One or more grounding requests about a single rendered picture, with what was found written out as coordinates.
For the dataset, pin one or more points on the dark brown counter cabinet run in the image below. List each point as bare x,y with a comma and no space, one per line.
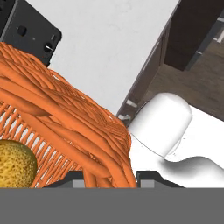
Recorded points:
151,70

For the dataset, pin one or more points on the white rounded object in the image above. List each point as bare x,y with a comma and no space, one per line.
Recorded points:
163,125

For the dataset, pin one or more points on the dark brown cabinet block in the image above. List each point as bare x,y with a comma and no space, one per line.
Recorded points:
189,32

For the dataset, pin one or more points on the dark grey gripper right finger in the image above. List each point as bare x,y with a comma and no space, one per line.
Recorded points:
147,176

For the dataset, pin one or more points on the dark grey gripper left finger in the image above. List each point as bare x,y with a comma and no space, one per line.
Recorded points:
75,176

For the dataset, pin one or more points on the orange wicker basket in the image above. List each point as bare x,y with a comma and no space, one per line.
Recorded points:
67,122

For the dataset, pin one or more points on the yellow speckled round bread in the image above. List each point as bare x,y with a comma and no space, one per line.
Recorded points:
14,164

